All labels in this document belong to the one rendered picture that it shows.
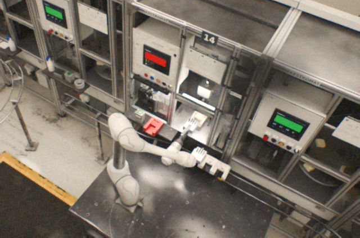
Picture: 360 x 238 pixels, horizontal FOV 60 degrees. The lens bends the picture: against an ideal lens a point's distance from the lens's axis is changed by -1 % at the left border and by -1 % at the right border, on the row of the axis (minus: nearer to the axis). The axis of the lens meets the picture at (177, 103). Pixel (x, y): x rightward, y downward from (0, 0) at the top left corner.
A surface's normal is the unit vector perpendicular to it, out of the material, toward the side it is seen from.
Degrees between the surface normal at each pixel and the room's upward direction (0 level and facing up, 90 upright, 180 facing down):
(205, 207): 0
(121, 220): 0
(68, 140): 0
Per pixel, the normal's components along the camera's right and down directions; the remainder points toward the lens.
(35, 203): 0.11, -0.68
